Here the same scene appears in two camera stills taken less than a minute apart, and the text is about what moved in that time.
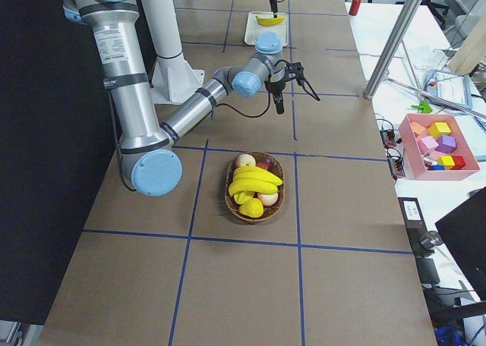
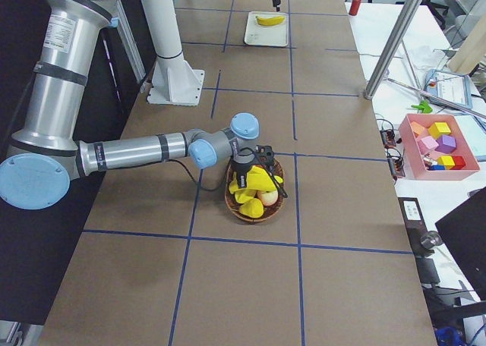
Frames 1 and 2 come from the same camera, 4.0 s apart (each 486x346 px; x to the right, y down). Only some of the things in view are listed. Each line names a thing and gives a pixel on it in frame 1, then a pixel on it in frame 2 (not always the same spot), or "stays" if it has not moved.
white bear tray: (254, 27) stays
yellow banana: (256, 176) stays
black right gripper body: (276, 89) → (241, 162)
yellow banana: (269, 21) stays
